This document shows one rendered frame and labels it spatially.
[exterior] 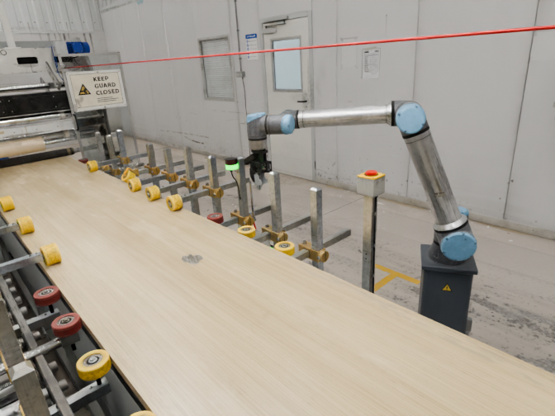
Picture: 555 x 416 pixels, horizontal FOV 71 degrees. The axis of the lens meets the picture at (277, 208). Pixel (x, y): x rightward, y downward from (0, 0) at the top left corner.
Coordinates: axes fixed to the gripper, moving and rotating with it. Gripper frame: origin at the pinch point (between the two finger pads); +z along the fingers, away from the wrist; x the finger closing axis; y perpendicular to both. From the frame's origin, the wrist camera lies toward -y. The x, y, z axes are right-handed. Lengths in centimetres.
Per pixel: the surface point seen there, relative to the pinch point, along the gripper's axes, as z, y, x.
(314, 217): 1.3, 46.8, -9.6
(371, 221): -4, 74, -10
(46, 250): 4, -15, -95
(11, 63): -69, -261, -46
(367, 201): -11, 72, -10
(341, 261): 101, -35, 110
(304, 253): 17.5, 43.9, -13.3
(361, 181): -19, 71, -11
